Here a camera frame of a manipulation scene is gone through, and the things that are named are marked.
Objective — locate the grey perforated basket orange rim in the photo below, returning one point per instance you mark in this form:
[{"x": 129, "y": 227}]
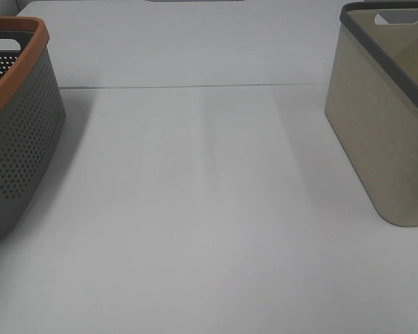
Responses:
[{"x": 32, "y": 116}]

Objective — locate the beige basket grey rim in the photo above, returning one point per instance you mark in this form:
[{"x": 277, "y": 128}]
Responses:
[{"x": 372, "y": 103}]

